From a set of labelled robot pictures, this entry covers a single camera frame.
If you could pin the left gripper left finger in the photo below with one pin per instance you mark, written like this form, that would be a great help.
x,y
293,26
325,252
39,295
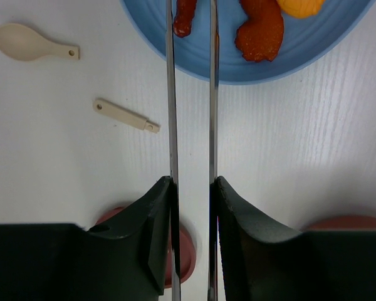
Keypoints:
x,y
122,258

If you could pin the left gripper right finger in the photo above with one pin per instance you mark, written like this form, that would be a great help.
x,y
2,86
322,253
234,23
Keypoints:
x,y
263,259

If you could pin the long metal tongs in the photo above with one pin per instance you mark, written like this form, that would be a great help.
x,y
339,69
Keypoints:
x,y
212,289

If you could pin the red lid left front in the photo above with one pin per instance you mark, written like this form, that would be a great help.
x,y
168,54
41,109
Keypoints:
x,y
188,254

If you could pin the red steel bowl centre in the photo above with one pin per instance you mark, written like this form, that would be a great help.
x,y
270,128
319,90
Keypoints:
x,y
350,222

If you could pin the red orange carrot slice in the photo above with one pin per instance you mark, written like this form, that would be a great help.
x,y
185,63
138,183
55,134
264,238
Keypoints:
x,y
261,35

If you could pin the blue plate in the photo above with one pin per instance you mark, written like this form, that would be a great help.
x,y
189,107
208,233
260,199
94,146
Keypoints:
x,y
305,40

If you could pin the orange food slices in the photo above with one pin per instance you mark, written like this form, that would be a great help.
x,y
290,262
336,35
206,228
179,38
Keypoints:
x,y
301,8

